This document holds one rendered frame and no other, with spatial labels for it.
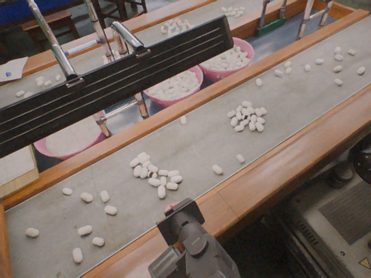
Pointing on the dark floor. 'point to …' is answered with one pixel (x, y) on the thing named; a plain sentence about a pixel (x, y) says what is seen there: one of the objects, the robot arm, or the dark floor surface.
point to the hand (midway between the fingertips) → (170, 208)
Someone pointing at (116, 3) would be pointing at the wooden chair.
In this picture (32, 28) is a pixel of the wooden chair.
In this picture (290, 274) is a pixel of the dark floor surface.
